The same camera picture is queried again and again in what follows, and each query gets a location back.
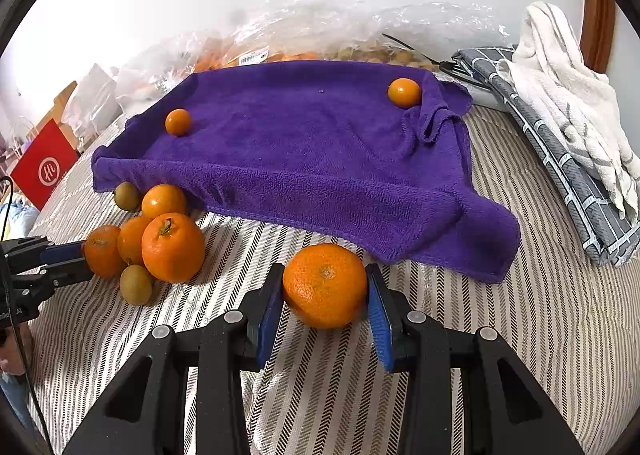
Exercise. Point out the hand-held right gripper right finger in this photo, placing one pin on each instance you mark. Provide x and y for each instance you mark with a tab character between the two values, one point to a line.
380	326

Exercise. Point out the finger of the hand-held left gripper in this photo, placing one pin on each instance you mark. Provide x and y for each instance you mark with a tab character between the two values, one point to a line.
62	251
65	275

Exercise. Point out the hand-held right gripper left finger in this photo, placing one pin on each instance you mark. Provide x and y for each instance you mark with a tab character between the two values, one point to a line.
270	316

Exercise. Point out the large mandarin orange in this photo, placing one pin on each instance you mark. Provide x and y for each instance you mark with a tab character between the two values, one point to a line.
325	285

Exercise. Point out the small green kiwi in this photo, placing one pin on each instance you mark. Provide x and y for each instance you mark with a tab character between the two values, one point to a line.
136	285
126	195

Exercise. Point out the mandarin orange with stem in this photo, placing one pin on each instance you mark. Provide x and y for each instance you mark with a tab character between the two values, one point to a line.
173	250

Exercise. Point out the small round orange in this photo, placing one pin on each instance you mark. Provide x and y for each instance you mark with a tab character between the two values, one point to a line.
178	122
404	92

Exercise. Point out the purple towel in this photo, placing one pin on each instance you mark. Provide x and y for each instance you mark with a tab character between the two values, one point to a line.
300	145

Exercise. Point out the person's left hand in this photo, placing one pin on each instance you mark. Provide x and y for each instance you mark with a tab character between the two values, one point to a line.
12	352

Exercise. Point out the red box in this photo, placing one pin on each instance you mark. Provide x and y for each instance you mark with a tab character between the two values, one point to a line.
42	170

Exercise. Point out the striped bed cover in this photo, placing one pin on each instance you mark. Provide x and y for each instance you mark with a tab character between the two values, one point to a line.
500	335

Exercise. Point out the white plastic bag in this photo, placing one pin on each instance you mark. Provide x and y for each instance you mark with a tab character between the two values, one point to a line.
95	90

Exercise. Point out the grey checked folded cloth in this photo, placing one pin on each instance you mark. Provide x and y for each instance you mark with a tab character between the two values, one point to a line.
575	185

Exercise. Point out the clear plastic bag of oranges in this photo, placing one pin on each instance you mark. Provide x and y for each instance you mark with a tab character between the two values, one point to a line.
220	52

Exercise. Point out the black scissors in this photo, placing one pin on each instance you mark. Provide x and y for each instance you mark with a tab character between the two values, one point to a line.
445	66

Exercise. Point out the clear plastic bag of brown fruit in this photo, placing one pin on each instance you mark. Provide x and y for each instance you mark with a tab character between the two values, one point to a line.
400	35

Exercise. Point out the white striped towel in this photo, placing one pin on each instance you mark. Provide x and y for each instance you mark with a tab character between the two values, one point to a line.
565	85

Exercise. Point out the wooden door frame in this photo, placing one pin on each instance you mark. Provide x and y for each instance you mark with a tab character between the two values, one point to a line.
599	20

